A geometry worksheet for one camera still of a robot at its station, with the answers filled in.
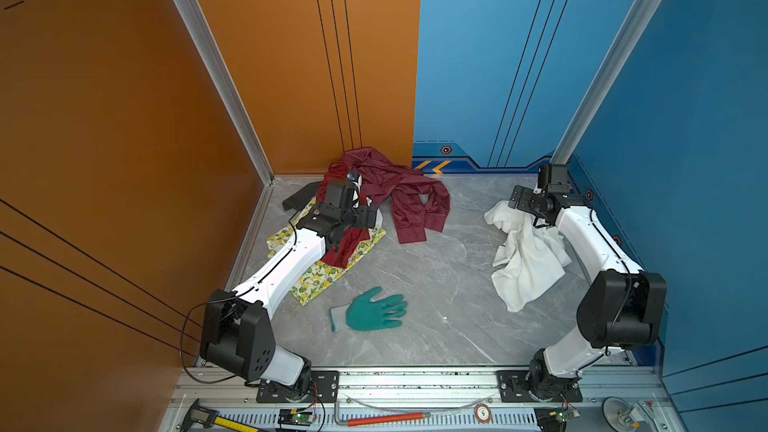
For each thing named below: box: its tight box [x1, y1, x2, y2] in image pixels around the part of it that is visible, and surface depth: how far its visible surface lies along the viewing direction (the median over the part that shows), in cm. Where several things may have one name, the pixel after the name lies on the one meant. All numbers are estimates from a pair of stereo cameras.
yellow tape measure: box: [214, 416, 259, 432], surface depth 70 cm
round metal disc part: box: [602, 396, 638, 432], surface depth 70 cm
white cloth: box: [484, 200, 573, 313], surface depth 92 cm
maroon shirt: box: [343, 147, 451, 244], surface depth 110 cm
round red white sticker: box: [474, 403, 492, 424], surface depth 71 cm
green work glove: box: [329, 287, 408, 332], surface depth 87 cm
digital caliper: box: [180, 398, 220, 432], surface depth 71 cm
